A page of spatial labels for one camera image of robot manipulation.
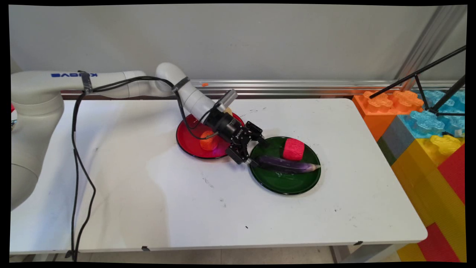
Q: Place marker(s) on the red toy apple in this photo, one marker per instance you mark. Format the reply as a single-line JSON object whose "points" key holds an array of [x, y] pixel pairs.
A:
{"points": [[293, 149]]}

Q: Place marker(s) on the grey foam block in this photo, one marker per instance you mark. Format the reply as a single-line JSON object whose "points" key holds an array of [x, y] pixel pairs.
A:
{"points": [[396, 141]]}

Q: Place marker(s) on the translucent blue foam block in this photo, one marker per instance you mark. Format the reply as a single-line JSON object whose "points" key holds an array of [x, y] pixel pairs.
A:
{"points": [[424, 124]]}

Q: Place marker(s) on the black tripod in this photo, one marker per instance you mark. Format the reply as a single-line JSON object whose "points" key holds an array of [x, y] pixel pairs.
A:
{"points": [[416, 75]]}

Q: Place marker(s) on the purple toy eggplant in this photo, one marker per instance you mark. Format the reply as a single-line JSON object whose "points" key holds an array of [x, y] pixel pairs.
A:
{"points": [[286, 165]]}

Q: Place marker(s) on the aluminium wall rail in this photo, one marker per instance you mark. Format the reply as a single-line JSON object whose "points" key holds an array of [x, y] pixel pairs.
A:
{"points": [[297, 87]]}

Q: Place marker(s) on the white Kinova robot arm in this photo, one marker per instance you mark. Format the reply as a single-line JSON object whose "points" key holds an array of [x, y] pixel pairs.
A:
{"points": [[37, 85]]}

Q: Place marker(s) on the green enamel plate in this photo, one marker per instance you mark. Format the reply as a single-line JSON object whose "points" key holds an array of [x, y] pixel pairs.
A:
{"points": [[286, 184]]}

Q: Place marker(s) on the white table leg frame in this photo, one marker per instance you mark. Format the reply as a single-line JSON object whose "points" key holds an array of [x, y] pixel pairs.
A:
{"points": [[372, 251]]}

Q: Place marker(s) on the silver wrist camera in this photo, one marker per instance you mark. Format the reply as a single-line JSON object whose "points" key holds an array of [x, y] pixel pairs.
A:
{"points": [[227, 98]]}

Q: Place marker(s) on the red enamel plate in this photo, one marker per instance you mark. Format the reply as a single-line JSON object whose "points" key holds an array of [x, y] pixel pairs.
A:
{"points": [[189, 136]]}

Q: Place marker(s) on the orange toy fruit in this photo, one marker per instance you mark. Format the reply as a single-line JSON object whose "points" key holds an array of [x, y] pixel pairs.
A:
{"points": [[206, 144]]}

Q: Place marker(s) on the large yellow foam block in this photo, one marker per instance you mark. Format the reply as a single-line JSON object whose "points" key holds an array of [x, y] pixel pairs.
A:
{"points": [[420, 175]]}

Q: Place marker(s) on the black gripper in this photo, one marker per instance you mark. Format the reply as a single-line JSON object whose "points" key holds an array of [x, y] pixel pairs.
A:
{"points": [[227, 126]]}

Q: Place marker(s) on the large orange foam block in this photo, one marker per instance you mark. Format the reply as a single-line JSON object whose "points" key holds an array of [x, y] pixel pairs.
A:
{"points": [[372, 115]]}

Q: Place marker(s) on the large red foam block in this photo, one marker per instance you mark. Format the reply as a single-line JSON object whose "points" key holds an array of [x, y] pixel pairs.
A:
{"points": [[455, 175], [437, 242]]}

